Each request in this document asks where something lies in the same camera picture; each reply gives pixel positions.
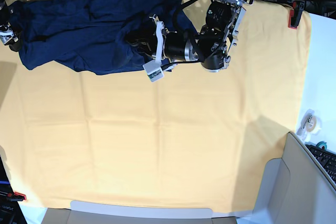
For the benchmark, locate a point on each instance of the yellow table cloth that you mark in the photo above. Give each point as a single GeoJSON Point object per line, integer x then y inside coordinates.
{"type": "Point", "coordinates": [193, 139]}

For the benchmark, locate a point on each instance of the red clamp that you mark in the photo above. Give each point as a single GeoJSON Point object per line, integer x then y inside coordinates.
{"type": "Point", "coordinates": [15, 197]}
{"type": "Point", "coordinates": [295, 14]}

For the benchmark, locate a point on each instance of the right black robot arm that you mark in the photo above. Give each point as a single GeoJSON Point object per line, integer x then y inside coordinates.
{"type": "Point", "coordinates": [5, 15]}

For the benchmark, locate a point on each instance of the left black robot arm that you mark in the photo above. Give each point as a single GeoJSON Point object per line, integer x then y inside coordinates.
{"type": "Point", "coordinates": [209, 47]}

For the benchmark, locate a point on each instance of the clear tape dispenser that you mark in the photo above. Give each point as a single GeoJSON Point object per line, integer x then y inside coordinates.
{"type": "Point", "coordinates": [309, 125]}

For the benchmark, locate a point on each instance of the cardboard box right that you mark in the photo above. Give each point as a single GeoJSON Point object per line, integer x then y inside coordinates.
{"type": "Point", "coordinates": [295, 188]}

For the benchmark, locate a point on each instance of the navy blue long-sleeve shirt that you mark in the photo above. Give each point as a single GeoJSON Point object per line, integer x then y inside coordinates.
{"type": "Point", "coordinates": [86, 35]}

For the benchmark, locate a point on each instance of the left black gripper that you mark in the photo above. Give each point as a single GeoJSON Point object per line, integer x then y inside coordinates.
{"type": "Point", "coordinates": [164, 44]}

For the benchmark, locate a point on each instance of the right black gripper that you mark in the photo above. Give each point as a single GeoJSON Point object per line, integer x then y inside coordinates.
{"type": "Point", "coordinates": [9, 38]}

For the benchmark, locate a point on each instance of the red clamp bottom left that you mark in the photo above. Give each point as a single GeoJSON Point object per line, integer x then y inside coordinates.
{"type": "Point", "coordinates": [15, 197]}

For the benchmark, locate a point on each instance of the black keyboard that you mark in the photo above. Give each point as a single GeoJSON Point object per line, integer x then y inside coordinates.
{"type": "Point", "coordinates": [326, 160]}

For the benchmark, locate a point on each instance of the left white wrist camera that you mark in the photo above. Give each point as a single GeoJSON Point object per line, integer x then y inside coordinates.
{"type": "Point", "coordinates": [153, 70]}

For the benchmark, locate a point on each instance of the red clamp top right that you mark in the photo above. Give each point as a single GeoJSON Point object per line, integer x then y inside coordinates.
{"type": "Point", "coordinates": [295, 14]}

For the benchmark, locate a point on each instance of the green tape roll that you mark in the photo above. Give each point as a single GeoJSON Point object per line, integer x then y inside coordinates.
{"type": "Point", "coordinates": [321, 146]}

